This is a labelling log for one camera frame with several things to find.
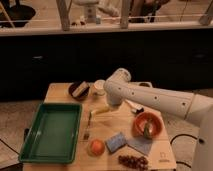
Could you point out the yellow banana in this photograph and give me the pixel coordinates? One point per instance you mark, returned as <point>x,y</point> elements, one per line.
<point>100,110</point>

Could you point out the wooden table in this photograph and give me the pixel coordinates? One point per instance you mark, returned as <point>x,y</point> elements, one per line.
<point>104,126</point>

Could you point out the white paper cup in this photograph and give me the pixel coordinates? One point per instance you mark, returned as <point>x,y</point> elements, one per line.
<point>99,87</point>

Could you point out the metal cup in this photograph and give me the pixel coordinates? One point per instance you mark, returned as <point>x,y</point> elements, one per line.
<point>146,84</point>

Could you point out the bunch of dark grapes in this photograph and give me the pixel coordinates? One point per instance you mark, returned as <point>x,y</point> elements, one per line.
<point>140,163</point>

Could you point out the green item in bowl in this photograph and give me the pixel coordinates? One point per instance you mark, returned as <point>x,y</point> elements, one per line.
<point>146,132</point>

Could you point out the metal fork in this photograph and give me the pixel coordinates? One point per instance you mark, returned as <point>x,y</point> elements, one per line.
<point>87,130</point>

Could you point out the blue sponge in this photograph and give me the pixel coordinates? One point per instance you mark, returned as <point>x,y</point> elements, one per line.
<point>116,142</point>

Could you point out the orange fruit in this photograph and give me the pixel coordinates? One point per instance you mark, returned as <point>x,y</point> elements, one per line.
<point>97,147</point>

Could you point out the green plastic tray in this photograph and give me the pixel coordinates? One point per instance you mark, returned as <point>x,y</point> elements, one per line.
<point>53,135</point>

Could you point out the blue-grey cloth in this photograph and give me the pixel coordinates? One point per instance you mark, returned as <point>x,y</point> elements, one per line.
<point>140,144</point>

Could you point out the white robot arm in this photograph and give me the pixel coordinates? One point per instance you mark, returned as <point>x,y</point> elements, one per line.
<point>194,108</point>

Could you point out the orange bowl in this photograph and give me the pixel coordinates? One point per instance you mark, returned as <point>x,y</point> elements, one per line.
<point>144,117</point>

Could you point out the cake slice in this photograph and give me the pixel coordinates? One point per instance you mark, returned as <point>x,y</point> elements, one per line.
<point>79,89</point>

